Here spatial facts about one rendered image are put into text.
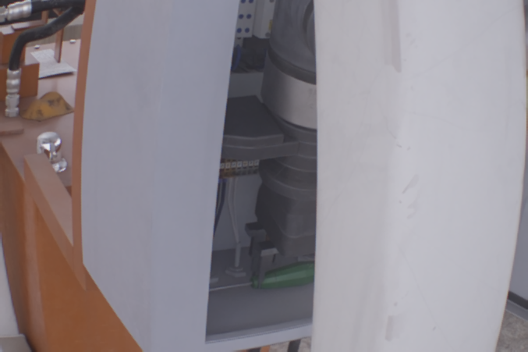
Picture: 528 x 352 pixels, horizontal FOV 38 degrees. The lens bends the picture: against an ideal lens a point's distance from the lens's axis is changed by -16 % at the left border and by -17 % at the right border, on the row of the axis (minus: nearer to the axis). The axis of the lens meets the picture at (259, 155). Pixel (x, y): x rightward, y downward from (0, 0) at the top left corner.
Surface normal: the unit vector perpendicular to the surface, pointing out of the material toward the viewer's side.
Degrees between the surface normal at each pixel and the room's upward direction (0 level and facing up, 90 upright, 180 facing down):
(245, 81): 90
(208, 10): 90
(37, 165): 0
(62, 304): 90
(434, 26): 81
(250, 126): 14
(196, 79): 90
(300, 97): 103
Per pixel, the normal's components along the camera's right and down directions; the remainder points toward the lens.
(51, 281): 0.54, 0.37
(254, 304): 0.11, -0.92
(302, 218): 0.40, 0.27
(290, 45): -0.70, 0.34
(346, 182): -0.87, 0.14
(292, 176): -0.33, 0.52
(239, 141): 0.00, 0.58
